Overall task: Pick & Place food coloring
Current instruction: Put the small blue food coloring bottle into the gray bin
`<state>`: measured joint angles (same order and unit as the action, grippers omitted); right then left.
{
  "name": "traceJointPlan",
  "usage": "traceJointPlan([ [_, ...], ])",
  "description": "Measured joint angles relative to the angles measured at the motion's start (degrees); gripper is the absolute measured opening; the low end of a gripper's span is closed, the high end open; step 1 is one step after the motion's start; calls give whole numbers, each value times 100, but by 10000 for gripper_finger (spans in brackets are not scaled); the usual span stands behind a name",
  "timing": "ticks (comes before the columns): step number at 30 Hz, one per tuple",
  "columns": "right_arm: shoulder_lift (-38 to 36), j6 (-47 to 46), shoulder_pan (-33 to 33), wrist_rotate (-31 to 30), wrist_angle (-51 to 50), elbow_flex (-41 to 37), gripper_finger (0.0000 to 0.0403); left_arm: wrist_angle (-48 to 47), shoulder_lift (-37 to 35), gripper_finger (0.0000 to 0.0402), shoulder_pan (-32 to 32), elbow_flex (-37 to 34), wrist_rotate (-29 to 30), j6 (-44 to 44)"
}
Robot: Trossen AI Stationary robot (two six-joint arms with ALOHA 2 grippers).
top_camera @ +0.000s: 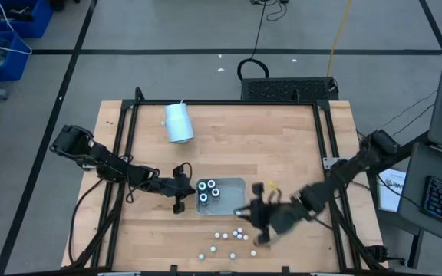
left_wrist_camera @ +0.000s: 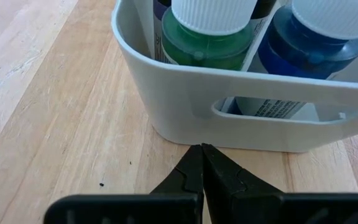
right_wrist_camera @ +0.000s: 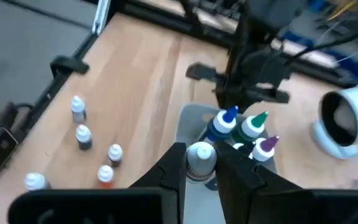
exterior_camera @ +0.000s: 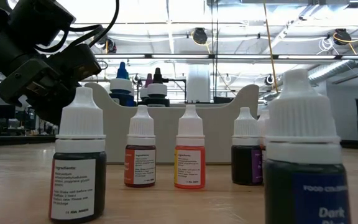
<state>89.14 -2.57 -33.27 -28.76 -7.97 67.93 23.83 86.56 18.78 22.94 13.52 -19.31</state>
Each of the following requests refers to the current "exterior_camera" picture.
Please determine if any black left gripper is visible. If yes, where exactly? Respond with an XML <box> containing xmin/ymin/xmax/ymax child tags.
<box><xmin>0</xmin><ymin>30</ymin><xmax>82</xmax><ymax>125</ymax></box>

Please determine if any small black dye bottle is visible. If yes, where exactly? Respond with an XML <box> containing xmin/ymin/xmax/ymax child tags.
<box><xmin>48</xmin><ymin>86</ymin><xmax>108</xmax><ymax>224</ymax></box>

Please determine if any small dark red dye bottle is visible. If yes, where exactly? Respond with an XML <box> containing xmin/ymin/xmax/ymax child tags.
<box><xmin>124</xmin><ymin>105</ymin><xmax>157</xmax><ymax>189</ymax></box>

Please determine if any grey plastic storage bin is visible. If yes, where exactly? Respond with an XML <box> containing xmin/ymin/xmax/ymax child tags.
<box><xmin>85</xmin><ymin>82</ymin><xmax>260</xmax><ymax>165</ymax></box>

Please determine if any small orange dye bottle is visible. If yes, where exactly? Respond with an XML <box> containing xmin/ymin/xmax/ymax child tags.
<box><xmin>174</xmin><ymin>104</ymin><xmax>206</xmax><ymax>190</ymax></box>

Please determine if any small purple-label dye bottle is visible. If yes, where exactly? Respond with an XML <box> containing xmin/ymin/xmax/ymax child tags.
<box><xmin>231</xmin><ymin>106</ymin><xmax>264</xmax><ymax>187</ymax></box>

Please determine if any small dark blue dye bottle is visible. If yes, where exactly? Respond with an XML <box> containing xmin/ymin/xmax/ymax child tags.
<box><xmin>263</xmin><ymin>68</ymin><xmax>352</xmax><ymax>224</ymax></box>

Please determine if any dark monitor screen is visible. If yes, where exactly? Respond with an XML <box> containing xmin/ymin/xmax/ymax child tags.
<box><xmin>0</xmin><ymin>105</ymin><xmax>16</xmax><ymax>119</ymax></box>

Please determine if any large blue-capped dye bottle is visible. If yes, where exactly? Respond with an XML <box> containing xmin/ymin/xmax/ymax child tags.
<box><xmin>109</xmin><ymin>61</ymin><xmax>136</xmax><ymax>108</ymax></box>

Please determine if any large magenta-capped dye bottle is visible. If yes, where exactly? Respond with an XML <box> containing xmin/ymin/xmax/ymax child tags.
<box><xmin>139</xmin><ymin>73</ymin><xmax>154</xmax><ymax>102</ymax></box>

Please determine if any large black-capped dye bottle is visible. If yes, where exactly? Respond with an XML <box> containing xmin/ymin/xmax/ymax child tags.
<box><xmin>144</xmin><ymin>67</ymin><xmax>171</xmax><ymax>108</ymax></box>

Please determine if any white building column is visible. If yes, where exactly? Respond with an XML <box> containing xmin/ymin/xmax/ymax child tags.
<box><xmin>186</xmin><ymin>63</ymin><xmax>211</xmax><ymax>103</ymax></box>

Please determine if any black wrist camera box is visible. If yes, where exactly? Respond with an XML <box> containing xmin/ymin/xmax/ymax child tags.
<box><xmin>54</xmin><ymin>43</ymin><xmax>103</xmax><ymax>83</ymax></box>

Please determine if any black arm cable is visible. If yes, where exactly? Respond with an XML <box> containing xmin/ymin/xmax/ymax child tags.
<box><xmin>35</xmin><ymin>0</ymin><xmax>120</xmax><ymax>54</ymax></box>

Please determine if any yellow hanging cable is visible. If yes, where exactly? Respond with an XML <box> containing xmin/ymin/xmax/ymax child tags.
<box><xmin>262</xmin><ymin>0</ymin><xmax>280</xmax><ymax>94</ymax></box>

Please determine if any silver ventilation duct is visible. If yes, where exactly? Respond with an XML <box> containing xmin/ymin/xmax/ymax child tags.
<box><xmin>308</xmin><ymin>58</ymin><xmax>358</xmax><ymax>87</ymax></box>

